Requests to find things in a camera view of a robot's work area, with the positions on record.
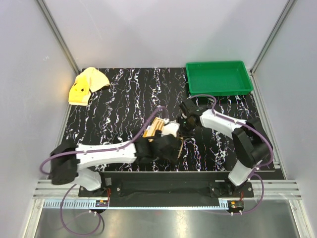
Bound orange striped towel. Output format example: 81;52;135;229
142;117;185;159

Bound yellow chick towel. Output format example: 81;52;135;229
68;67;110;106

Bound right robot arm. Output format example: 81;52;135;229
177;99;274;198

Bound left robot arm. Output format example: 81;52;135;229
50;134;183;196

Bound green plastic tray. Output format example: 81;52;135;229
186;60;253;96

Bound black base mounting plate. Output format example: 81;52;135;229
79;172;254;209

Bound left connector box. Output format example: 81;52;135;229
95;200;109;208

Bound connector box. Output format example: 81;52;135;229
227;200;244;215
95;200;109;208

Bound right connector box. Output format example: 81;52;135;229
227;200;244;215

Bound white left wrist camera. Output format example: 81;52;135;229
161;121;180;137

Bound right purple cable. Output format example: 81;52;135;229
189;94;274;215

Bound purple cable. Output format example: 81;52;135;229
40;106;169;235
189;94;274;215

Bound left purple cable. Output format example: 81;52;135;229
40;106;169;235

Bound aluminium frame rail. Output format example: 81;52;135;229
33;180;301;210

